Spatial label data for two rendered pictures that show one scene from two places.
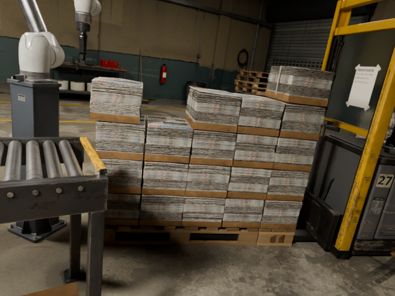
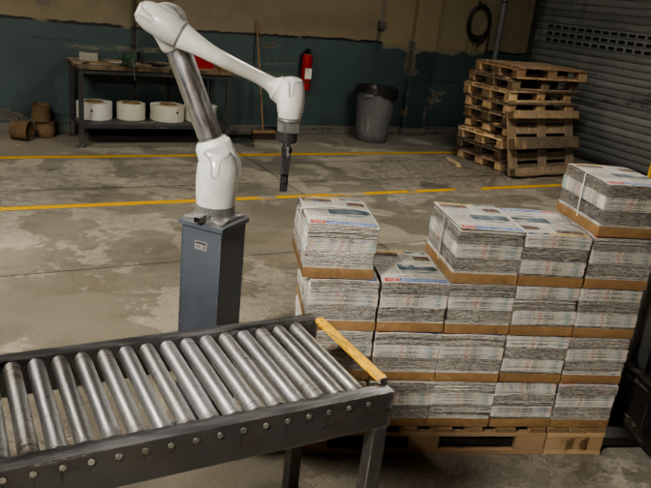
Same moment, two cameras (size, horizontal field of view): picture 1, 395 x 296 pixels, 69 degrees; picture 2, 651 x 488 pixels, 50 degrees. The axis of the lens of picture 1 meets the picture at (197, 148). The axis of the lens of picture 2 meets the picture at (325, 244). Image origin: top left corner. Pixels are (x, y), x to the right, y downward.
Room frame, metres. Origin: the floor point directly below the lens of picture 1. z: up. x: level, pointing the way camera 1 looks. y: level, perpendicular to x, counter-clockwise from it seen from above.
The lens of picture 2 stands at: (-0.92, 0.49, 1.89)
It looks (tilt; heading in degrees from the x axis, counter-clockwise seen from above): 19 degrees down; 2
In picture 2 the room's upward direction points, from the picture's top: 6 degrees clockwise
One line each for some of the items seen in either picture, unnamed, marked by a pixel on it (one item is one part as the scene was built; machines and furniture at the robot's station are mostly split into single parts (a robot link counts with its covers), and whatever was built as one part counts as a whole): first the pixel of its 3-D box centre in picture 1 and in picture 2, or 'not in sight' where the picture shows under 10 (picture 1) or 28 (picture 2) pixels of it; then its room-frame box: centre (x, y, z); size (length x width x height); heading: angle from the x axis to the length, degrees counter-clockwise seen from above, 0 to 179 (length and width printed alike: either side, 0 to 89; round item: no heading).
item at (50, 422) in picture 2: not in sight; (46, 406); (0.66, 1.23, 0.77); 0.47 x 0.05 x 0.05; 32
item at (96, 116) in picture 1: (116, 115); (334, 265); (1.73, 0.52, 0.86); 0.29 x 0.16 x 0.04; 103
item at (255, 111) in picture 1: (251, 113); (536, 246); (2.03, -0.34, 0.95); 0.38 x 0.29 x 0.23; 11
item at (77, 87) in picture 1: (87, 79); (151, 95); (7.36, 2.98, 0.55); 1.80 x 0.70 x 1.09; 122
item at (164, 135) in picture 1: (182, 179); (423, 351); (1.94, 0.08, 0.42); 1.17 x 0.39 x 0.83; 102
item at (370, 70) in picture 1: (356, 78); not in sight; (2.19, -1.08, 1.27); 0.57 x 0.01 x 0.65; 12
